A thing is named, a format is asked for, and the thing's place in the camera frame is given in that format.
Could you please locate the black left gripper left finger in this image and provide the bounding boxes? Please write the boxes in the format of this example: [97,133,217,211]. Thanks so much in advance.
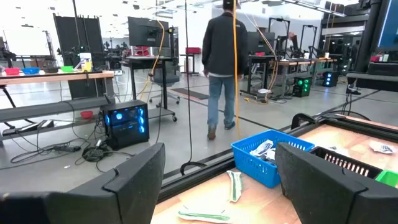
[0,142,166,224]

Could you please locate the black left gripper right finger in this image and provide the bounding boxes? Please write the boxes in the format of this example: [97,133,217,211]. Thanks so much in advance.
[275,142,398,224]

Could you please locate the white packet with dark print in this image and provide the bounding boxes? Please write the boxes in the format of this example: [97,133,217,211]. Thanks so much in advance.
[264,147,278,163]
[249,139,275,158]
[368,140,397,155]

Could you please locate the green striped bandage wrapper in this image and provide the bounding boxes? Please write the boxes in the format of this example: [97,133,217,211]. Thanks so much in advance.
[226,170,244,203]
[177,205,234,224]

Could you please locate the black plastic basket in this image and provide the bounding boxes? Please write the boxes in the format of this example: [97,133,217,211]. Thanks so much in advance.
[309,146,383,180]

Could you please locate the green plastic basket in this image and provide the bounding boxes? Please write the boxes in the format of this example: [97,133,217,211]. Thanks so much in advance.
[374,169,398,189]

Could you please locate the blue plastic basket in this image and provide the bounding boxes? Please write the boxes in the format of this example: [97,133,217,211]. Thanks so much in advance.
[230,129,315,189]

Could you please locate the black computer tower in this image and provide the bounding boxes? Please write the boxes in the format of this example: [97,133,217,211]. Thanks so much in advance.
[99,99,150,151]

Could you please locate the grey metal beam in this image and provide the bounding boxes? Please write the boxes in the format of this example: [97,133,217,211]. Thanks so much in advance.
[0,96,110,124]

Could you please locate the computer tower with green lights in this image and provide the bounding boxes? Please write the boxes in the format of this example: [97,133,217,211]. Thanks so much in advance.
[292,75,313,98]

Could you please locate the computer tower with blue lights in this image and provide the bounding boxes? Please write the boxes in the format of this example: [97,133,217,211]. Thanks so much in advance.
[322,70,340,88]

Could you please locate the wooden desk with black legs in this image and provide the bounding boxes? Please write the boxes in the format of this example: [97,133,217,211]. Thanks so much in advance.
[247,55,338,98]

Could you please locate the wooden work table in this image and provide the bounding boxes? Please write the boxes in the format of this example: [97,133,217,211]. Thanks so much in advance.
[0,70,116,128]

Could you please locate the white and yellow wipes canister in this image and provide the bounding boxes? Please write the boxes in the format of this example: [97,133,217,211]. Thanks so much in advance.
[78,52,93,73]

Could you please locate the grey office chair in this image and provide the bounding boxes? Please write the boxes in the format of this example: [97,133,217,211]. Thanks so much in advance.
[148,60,182,106]

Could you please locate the dark floor mat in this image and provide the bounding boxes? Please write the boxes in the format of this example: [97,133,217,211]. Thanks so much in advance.
[170,87,210,101]

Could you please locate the black rolling desk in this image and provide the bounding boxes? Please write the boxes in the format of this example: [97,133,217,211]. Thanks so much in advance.
[123,55,178,123]

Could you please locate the person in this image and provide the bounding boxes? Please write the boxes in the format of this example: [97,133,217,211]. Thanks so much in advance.
[286,30,299,52]
[201,0,249,141]

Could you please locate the black monitor back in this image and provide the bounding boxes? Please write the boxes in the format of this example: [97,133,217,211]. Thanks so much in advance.
[248,30,276,54]

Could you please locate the black divider panel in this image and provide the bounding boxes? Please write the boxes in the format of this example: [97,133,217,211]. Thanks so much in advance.
[53,12,105,100]

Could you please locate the whiteboard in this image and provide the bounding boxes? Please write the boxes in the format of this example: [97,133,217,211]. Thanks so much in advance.
[2,29,51,57]

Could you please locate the black monitor with blue screen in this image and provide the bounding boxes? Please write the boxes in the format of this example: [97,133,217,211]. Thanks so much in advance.
[374,0,398,52]

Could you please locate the black desk monitor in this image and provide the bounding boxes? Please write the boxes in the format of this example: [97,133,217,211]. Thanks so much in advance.
[127,16,170,48]

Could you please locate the red stool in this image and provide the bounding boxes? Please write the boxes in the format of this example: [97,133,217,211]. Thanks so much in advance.
[185,47,202,76]

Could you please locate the black perforated metal rail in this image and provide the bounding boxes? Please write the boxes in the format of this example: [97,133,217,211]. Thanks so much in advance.
[290,112,398,135]

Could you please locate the yellow hanging cable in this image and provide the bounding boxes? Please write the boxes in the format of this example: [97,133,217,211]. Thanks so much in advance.
[231,0,242,140]

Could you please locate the black hanging cable with coil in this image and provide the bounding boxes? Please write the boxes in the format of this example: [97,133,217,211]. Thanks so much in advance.
[180,0,206,175]

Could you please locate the black vertical post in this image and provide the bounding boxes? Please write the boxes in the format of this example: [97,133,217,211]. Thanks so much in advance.
[354,0,383,73]

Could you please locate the black robot station frame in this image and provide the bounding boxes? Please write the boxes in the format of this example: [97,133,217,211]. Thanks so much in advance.
[267,17,322,60]

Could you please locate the yellow cable by monitor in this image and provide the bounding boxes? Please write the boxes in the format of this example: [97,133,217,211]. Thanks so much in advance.
[136,19,166,101]

